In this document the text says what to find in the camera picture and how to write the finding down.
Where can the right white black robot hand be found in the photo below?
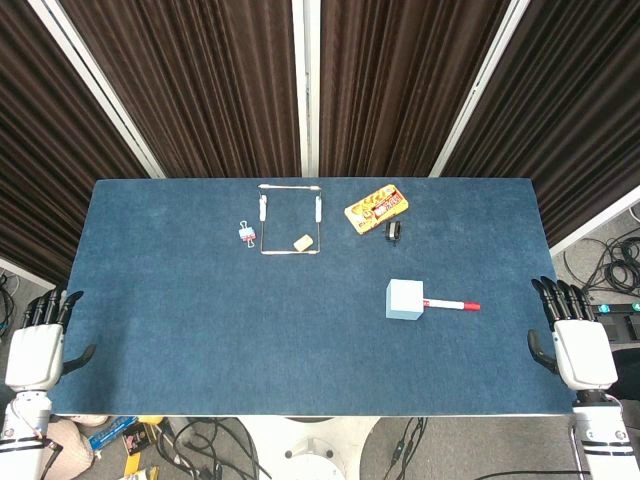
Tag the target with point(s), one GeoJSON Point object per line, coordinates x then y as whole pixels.
{"type": "Point", "coordinates": [585, 355]}

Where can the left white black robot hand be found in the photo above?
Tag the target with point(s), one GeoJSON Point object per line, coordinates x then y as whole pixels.
{"type": "Point", "coordinates": [35, 357]}

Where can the red white marker pen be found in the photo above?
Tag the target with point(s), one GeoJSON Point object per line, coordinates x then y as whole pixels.
{"type": "Point", "coordinates": [447, 304]}

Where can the light blue cube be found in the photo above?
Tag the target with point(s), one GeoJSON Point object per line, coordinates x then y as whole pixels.
{"type": "Point", "coordinates": [404, 300]}

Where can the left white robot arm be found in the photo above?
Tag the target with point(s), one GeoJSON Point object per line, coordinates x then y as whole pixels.
{"type": "Point", "coordinates": [22, 435]}

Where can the black trouser leg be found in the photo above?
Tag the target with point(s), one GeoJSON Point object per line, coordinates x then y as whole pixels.
{"type": "Point", "coordinates": [629, 372]}

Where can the black foot pedal board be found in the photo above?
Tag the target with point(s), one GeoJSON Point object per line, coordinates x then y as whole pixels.
{"type": "Point", "coordinates": [622, 320]}

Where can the blue cardboard box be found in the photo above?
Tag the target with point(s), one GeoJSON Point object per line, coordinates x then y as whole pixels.
{"type": "Point", "coordinates": [112, 431]}

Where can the small black printed box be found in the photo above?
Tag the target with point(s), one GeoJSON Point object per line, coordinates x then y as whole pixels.
{"type": "Point", "coordinates": [137, 439]}

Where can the dark brown curtain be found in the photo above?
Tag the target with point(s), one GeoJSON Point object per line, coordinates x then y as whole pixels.
{"type": "Point", "coordinates": [200, 85]}
{"type": "Point", "coordinates": [575, 100]}
{"type": "Point", "coordinates": [45, 175]}
{"type": "Point", "coordinates": [400, 85]}

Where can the blue felt table mat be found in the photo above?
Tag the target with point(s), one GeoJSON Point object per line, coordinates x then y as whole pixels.
{"type": "Point", "coordinates": [225, 325]}

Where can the black binder clip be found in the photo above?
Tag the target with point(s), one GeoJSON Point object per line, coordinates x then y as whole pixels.
{"type": "Point", "coordinates": [394, 231]}

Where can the blue pink binder clip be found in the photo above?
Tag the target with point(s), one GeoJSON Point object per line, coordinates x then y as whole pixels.
{"type": "Point", "coordinates": [247, 234]}

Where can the yellow snack box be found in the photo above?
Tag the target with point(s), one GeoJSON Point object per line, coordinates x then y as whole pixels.
{"type": "Point", "coordinates": [376, 208]}

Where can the white table base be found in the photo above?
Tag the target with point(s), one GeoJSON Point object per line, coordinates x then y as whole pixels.
{"type": "Point", "coordinates": [310, 445]}

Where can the beige eraser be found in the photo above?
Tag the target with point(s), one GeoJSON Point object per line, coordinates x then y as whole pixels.
{"type": "Point", "coordinates": [303, 243]}

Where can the white frame rail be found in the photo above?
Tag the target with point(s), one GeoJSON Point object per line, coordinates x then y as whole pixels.
{"type": "Point", "coordinates": [595, 225]}
{"type": "Point", "coordinates": [25, 272]}

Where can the white frame post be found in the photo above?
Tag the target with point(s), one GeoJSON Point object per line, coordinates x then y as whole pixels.
{"type": "Point", "coordinates": [306, 85]}
{"type": "Point", "coordinates": [475, 90]}
{"type": "Point", "coordinates": [100, 85]}

